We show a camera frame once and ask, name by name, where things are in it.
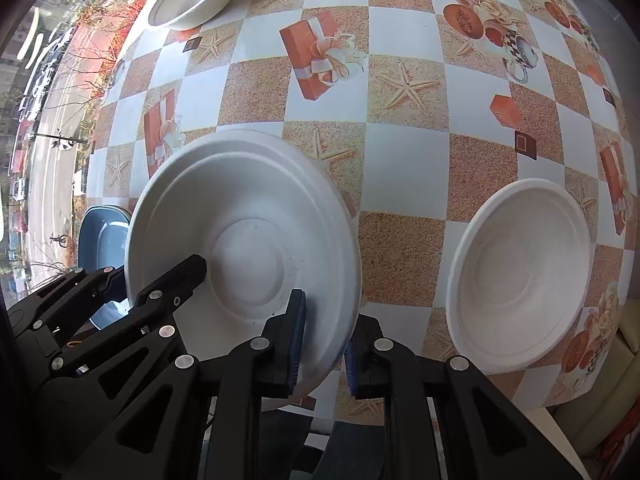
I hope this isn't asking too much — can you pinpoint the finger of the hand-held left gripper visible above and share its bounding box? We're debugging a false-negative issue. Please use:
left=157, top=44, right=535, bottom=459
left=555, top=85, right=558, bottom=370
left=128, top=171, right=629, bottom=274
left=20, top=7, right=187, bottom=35
left=9, top=266, right=130, bottom=342
left=50, top=255, right=208, bottom=377

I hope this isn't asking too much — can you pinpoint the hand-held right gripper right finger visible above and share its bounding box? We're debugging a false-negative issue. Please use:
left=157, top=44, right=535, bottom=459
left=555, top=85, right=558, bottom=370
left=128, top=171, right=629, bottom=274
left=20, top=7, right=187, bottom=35
left=344, top=312, right=593, bottom=480

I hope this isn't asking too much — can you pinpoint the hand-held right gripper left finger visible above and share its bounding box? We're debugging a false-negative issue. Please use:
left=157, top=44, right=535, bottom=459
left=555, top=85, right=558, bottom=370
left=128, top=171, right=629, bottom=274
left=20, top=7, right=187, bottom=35
left=50, top=289, right=313, bottom=480

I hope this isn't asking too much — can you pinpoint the blue square plate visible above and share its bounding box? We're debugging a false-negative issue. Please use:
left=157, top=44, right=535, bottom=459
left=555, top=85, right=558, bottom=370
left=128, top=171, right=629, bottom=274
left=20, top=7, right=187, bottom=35
left=77, top=206, right=133, bottom=331

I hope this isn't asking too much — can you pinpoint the person's right leg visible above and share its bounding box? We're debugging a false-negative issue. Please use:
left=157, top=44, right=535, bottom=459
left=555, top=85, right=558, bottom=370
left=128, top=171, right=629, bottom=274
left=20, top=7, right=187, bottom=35
left=320, top=420, right=388, bottom=480

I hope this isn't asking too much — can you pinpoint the person's leg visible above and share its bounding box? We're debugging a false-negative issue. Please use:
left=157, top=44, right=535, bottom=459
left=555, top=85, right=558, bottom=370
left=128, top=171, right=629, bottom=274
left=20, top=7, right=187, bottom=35
left=320, top=420, right=388, bottom=480
left=257, top=407, right=326, bottom=480

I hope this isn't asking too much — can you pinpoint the person's left leg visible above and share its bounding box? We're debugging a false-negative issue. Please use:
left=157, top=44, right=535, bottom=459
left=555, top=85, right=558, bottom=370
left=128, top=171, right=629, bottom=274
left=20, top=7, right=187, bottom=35
left=257, top=407, right=326, bottom=480

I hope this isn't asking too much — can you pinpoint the printed checkered tablecloth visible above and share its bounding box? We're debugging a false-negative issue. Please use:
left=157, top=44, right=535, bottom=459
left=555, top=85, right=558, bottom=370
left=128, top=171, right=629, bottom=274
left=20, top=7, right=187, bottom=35
left=87, top=0, right=628, bottom=423

